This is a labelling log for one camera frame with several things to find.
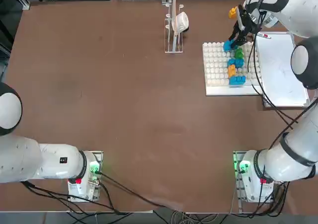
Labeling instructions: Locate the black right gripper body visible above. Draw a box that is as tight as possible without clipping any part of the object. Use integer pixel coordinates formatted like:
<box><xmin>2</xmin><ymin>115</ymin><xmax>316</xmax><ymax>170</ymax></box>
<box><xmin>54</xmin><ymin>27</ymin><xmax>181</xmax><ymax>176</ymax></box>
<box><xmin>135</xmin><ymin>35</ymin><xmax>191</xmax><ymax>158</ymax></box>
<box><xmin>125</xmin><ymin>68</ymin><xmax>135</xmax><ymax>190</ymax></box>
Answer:
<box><xmin>233</xmin><ymin>5</ymin><xmax>257</xmax><ymax>35</ymax></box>

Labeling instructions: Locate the blue three-stud toy block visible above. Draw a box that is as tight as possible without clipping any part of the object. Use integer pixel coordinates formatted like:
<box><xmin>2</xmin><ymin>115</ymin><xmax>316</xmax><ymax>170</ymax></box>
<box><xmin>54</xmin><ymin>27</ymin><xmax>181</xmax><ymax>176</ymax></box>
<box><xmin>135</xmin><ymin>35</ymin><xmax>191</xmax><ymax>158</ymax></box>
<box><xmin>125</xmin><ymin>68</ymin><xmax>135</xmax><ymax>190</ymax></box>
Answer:
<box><xmin>223</xmin><ymin>40</ymin><xmax>237</xmax><ymax>52</ymax></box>
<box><xmin>227</xmin><ymin>57</ymin><xmax>245</xmax><ymax>69</ymax></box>
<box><xmin>228</xmin><ymin>75</ymin><xmax>247</xmax><ymax>88</ymax></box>

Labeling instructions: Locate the white studded baseplate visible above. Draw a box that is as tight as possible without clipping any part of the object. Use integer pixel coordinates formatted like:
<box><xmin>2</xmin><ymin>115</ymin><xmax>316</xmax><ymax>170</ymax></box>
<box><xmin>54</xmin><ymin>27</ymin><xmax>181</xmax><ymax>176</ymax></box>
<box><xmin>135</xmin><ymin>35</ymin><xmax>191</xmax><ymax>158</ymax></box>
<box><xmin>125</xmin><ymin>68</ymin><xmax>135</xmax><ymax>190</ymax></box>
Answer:
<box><xmin>202</xmin><ymin>41</ymin><xmax>263</xmax><ymax>96</ymax></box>

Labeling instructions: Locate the metal-framed whiteboard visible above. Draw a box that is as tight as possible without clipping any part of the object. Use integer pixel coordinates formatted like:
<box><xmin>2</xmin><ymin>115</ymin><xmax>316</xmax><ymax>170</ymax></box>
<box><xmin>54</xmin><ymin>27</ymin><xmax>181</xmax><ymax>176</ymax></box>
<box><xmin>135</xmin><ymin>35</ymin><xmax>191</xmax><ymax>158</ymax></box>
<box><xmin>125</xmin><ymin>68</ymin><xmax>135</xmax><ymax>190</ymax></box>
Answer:
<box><xmin>254</xmin><ymin>31</ymin><xmax>311</xmax><ymax>108</ymax></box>

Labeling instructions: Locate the wooden rack rod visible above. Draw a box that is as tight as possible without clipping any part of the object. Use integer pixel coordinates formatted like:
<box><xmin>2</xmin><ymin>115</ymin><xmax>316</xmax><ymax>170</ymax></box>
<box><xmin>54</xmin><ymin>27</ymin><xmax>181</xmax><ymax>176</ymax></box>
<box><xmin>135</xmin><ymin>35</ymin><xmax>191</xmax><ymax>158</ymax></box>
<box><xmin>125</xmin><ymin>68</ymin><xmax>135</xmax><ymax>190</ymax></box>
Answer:
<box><xmin>172</xmin><ymin>0</ymin><xmax>177</xmax><ymax>37</ymax></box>

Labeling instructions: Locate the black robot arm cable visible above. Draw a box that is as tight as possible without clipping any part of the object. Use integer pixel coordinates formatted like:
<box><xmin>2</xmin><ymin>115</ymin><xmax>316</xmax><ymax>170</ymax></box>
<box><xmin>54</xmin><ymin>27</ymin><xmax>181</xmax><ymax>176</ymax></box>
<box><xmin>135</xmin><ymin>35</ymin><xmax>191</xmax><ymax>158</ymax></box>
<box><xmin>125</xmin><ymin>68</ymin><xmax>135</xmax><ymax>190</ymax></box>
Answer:
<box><xmin>247</xmin><ymin>27</ymin><xmax>299</xmax><ymax>124</ymax></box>

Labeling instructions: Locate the white wire cup rack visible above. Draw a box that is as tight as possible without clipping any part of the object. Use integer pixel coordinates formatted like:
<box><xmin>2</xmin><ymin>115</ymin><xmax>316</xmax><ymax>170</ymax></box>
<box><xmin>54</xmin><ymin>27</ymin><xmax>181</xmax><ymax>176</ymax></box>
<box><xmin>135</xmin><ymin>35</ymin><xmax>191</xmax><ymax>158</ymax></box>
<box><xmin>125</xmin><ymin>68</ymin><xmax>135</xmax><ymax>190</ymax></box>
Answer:
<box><xmin>164</xmin><ymin>4</ymin><xmax>185</xmax><ymax>54</ymax></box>

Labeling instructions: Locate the black base cable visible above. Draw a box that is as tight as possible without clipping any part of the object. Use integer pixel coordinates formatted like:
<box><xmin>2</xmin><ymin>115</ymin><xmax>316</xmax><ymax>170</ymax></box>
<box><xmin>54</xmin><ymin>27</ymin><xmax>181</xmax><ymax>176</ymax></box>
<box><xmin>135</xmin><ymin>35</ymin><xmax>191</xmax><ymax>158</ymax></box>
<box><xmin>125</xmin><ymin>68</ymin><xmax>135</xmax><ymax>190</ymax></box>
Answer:
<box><xmin>98</xmin><ymin>173</ymin><xmax>172</xmax><ymax>209</ymax></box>
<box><xmin>21</xmin><ymin>181</ymin><xmax>125</xmax><ymax>215</ymax></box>

